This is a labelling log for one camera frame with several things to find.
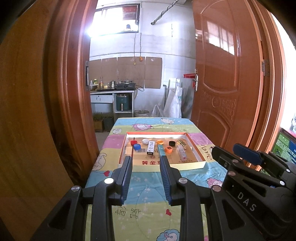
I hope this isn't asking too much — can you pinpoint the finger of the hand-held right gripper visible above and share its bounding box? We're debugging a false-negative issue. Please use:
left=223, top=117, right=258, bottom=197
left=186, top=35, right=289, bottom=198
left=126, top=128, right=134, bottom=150
left=233, top=143, right=270, bottom=165
left=211, top=146, right=256, bottom=178

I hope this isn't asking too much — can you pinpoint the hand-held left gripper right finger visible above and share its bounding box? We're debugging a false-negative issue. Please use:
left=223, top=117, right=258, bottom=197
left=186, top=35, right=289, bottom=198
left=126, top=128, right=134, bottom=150
left=159, top=156, right=234, bottom=241

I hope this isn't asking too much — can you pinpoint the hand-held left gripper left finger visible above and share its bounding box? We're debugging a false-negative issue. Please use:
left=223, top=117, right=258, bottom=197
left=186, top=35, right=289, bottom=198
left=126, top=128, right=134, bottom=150
left=31, top=156, right=133, bottom=241

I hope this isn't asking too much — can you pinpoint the shallow orange rimmed box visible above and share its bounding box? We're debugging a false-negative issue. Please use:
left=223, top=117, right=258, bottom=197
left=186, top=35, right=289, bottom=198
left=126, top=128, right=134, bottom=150
left=118, top=132, right=207, bottom=171

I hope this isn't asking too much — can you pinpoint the clear plastic tube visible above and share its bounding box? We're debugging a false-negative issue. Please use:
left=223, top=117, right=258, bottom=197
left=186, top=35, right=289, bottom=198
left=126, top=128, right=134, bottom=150
left=177, top=145, right=187, bottom=160

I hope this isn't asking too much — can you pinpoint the gold printed cardboard sheet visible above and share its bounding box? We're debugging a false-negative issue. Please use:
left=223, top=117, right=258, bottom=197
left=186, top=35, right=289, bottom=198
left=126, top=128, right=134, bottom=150
left=125, top=137, right=199, bottom=165

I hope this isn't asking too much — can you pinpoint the green cardboard box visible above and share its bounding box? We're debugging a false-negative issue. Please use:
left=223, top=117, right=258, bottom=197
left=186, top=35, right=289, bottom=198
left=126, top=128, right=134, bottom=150
left=270, top=126, right=296, bottom=163

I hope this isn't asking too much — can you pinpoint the wooden door jamb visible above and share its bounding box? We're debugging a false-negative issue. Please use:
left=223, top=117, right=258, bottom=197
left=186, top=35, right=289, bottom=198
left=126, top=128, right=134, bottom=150
left=240, top=0, right=287, bottom=167
left=46, top=0, right=100, bottom=183

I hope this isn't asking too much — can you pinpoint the planter box with greens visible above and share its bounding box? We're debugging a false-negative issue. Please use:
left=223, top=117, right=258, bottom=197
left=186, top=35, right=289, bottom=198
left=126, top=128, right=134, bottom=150
left=92, top=112, right=114, bottom=132

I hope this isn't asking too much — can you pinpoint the carved wooden door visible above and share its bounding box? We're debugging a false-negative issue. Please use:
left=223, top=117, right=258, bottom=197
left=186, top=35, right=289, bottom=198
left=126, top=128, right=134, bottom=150
left=191, top=0, right=264, bottom=153

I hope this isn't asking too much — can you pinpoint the small white plastic bag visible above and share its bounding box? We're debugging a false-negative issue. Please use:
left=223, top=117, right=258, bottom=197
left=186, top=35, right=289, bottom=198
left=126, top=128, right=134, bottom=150
left=151, top=105, right=163, bottom=117

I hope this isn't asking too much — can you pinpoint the large white plastic bag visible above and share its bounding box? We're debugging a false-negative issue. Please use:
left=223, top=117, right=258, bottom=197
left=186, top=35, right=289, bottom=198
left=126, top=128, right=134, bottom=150
left=164, top=78, right=183, bottom=118

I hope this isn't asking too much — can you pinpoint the teal air fryer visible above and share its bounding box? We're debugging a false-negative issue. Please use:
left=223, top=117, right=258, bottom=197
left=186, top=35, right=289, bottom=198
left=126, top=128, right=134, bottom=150
left=116, top=93, right=131, bottom=111

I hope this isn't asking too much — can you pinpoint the white kitchen cabinet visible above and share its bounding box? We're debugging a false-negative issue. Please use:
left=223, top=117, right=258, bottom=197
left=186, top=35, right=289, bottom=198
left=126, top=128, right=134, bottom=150
left=90, top=89, right=136, bottom=118

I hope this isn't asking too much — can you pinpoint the black gas stove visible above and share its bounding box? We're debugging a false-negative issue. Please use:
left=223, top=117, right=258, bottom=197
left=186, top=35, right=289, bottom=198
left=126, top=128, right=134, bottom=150
left=116, top=81, right=136, bottom=90

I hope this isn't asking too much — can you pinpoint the metal latch plate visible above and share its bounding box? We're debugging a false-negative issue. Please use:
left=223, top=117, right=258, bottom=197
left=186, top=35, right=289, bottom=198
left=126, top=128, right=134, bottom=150
left=85, top=61, right=90, bottom=91

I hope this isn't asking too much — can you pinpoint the plain wooden door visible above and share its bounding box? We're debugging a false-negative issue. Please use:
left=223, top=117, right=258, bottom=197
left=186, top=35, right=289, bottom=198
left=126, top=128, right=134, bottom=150
left=0, top=14, right=77, bottom=241

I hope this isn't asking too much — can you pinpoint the window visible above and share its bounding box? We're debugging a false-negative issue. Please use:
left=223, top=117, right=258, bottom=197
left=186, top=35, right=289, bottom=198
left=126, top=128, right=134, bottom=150
left=96, top=5, right=140, bottom=36

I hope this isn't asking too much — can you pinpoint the cardboard wall lining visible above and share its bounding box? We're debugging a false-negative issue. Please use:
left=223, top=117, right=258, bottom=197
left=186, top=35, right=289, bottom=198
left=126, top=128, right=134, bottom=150
left=89, top=57, right=163, bottom=89

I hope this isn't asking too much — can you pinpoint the hanging cord with orange socket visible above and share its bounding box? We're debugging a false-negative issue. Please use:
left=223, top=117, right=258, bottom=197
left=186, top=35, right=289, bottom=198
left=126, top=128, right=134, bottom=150
left=133, top=32, right=144, bottom=65

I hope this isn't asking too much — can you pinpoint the grey wall pipe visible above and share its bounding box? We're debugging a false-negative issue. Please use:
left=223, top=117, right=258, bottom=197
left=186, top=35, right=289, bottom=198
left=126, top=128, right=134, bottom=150
left=151, top=0, right=183, bottom=25

